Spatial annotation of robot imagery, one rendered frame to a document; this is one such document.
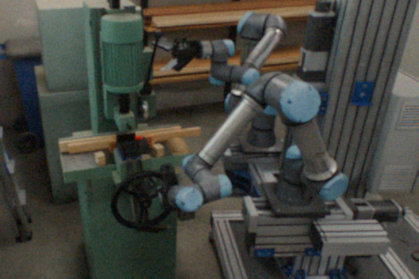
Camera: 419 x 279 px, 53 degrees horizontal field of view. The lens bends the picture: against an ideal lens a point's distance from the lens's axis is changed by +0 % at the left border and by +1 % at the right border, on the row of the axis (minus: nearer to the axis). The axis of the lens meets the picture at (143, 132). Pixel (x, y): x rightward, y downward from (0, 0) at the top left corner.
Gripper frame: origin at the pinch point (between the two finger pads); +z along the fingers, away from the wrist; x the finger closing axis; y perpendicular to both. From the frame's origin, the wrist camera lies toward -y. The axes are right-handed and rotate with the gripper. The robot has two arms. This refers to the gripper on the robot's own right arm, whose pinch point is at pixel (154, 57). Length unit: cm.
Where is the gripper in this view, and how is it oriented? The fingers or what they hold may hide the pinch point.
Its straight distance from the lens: 177.4
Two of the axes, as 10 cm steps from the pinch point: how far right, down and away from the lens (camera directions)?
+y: 1.4, -4.8, -8.6
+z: -9.7, 1.2, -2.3
